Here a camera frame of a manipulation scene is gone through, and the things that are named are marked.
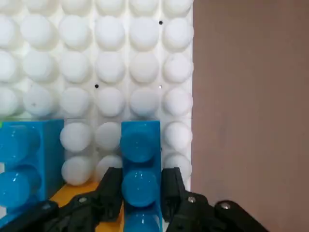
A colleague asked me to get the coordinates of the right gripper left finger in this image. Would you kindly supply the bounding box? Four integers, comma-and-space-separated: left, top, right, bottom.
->
0, 166, 124, 232

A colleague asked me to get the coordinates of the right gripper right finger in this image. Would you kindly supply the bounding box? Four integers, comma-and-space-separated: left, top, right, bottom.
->
161, 166, 269, 232

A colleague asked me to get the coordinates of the yellow two-stud block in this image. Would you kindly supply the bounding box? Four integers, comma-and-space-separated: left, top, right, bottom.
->
49, 181, 126, 232

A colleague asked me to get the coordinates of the blue three-stud block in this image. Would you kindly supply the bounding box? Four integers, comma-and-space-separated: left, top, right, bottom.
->
120, 120, 162, 232
0, 118, 65, 216

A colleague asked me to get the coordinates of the white studded baseplate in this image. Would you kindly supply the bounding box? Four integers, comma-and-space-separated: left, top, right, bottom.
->
0, 0, 195, 232

